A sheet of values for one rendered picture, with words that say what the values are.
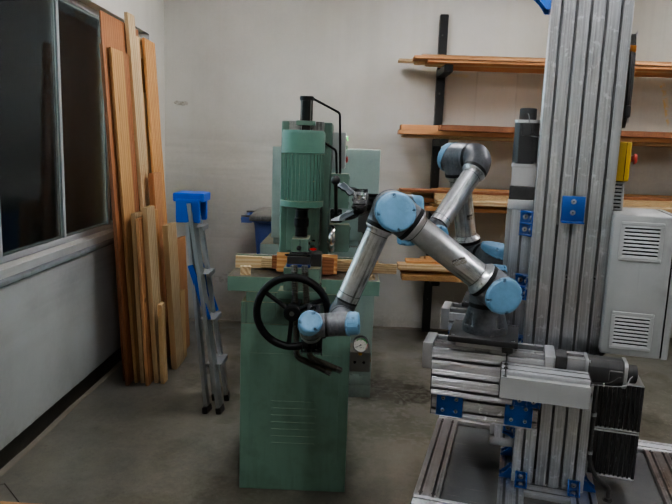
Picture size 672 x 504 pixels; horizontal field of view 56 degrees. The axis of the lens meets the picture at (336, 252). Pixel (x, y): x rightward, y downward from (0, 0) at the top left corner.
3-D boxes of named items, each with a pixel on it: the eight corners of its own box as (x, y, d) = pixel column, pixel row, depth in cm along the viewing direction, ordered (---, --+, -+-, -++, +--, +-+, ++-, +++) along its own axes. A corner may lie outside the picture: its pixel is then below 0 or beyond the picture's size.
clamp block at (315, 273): (281, 290, 238) (282, 267, 237) (285, 283, 252) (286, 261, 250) (320, 292, 238) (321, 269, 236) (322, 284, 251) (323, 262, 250)
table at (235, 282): (221, 296, 239) (221, 280, 238) (235, 279, 269) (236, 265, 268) (381, 302, 238) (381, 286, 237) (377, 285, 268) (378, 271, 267)
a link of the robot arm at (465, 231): (474, 276, 261) (461, 146, 243) (447, 269, 272) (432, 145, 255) (492, 266, 267) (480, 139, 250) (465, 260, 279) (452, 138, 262)
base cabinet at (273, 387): (237, 488, 262) (238, 323, 250) (257, 427, 319) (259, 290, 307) (345, 493, 261) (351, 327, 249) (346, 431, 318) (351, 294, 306)
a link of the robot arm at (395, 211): (518, 284, 205) (387, 181, 198) (534, 294, 190) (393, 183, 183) (495, 312, 206) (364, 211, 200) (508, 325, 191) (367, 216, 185)
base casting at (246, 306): (239, 323, 250) (239, 300, 249) (260, 290, 307) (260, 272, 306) (352, 327, 250) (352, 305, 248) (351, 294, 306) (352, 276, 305)
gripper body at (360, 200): (352, 187, 237) (384, 189, 237) (352, 195, 246) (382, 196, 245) (351, 206, 235) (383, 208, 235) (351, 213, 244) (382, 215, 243)
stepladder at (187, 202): (194, 416, 332) (168, 193, 313) (205, 397, 357) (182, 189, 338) (224, 414, 332) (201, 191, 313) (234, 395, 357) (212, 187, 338)
